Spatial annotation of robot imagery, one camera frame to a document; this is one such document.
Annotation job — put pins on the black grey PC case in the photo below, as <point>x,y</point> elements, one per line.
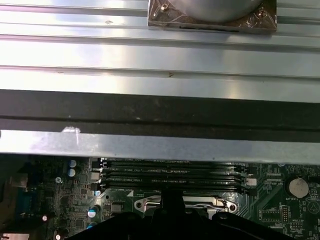
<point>160,110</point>

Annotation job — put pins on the brown square base plate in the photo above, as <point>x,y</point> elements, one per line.
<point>162,25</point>

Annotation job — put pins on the blue port connector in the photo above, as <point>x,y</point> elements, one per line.
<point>30,202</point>

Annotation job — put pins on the black RAM slot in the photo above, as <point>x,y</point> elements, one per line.
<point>175,175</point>
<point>175,165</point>
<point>200,185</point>

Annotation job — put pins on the green motherboard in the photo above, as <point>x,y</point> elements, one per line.
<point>270,200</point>

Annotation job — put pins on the metal socket cover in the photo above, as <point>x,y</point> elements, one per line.
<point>200,200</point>

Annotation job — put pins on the CPU socket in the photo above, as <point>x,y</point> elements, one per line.
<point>228,202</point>

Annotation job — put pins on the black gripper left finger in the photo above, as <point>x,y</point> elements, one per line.
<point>140,227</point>

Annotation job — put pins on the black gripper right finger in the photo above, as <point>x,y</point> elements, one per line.
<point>212,228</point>

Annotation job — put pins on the silver coin battery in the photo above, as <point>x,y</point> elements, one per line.
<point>298,186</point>

